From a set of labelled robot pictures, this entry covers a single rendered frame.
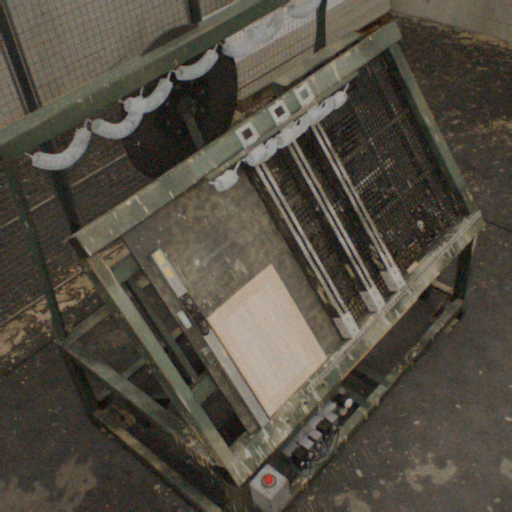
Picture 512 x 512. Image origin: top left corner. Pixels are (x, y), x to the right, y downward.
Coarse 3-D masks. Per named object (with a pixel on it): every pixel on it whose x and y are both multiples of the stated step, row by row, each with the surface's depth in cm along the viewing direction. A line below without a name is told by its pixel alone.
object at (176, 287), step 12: (156, 252) 292; (156, 264) 293; (168, 264) 295; (180, 288) 297; (192, 324) 303; (204, 336) 302; (216, 348) 305; (216, 360) 307; (228, 360) 308; (228, 372) 307; (240, 384) 310; (240, 396) 312; (252, 396) 314; (252, 408) 313; (264, 420) 316
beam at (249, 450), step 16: (480, 224) 413; (448, 240) 396; (464, 240) 404; (432, 256) 387; (448, 256) 395; (416, 272) 379; (432, 272) 386; (416, 288) 378; (400, 304) 370; (368, 320) 356; (384, 320) 362; (368, 336) 355; (336, 352) 343; (352, 352) 348; (320, 368) 337; (336, 368) 341; (304, 384) 331; (288, 400) 325; (320, 400) 335; (272, 416) 320; (288, 416) 323; (304, 416) 328; (256, 432) 314; (272, 432) 317; (288, 432) 322; (240, 448) 309; (256, 448) 311; (272, 448) 316; (240, 464) 306; (256, 464) 311; (224, 480) 312; (240, 480) 305
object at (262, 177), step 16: (240, 128) 314; (272, 144) 307; (256, 176) 324; (272, 192) 326; (272, 208) 330; (288, 208) 330; (288, 224) 329; (288, 240) 336; (304, 240) 334; (304, 256) 335; (320, 272) 340; (320, 288) 341; (336, 304) 342; (336, 320) 347; (352, 320) 347; (352, 336) 346
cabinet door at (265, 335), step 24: (264, 288) 325; (216, 312) 309; (240, 312) 316; (264, 312) 324; (288, 312) 332; (240, 336) 315; (264, 336) 323; (288, 336) 331; (312, 336) 339; (240, 360) 314; (264, 360) 322; (288, 360) 330; (312, 360) 337; (264, 384) 321; (288, 384) 328; (264, 408) 319
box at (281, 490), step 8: (264, 472) 296; (272, 472) 295; (256, 480) 293; (280, 480) 292; (256, 488) 291; (264, 488) 290; (272, 488) 290; (280, 488) 290; (288, 488) 297; (256, 496) 296; (264, 496) 289; (272, 496) 288; (280, 496) 293; (288, 496) 300; (256, 504) 302; (264, 504) 295; (272, 504) 290; (280, 504) 297
